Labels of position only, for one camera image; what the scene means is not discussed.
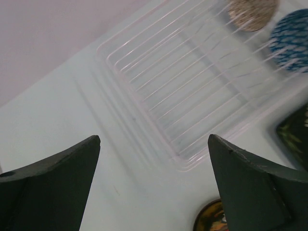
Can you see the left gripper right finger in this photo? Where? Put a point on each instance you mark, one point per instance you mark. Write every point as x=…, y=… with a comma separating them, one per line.
x=258, y=194

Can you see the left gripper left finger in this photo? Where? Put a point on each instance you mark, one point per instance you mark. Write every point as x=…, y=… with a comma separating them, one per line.
x=50, y=194

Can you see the black floral square plate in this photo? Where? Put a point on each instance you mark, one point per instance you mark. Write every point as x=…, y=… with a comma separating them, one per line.
x=293, y=133

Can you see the clear wire dish rack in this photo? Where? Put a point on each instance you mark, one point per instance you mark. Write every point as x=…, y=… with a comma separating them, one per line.
x=191, y=70

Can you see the blue patterned bowl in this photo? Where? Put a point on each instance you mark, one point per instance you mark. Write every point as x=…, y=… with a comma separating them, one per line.
x=289, y=42

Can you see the brown patterned bowl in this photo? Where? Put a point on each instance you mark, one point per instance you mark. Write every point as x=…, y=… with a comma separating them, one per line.
x=252, y=15

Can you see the yellow black round saucer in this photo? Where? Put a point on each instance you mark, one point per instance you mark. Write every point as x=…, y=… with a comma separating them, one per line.
x=211, y=218

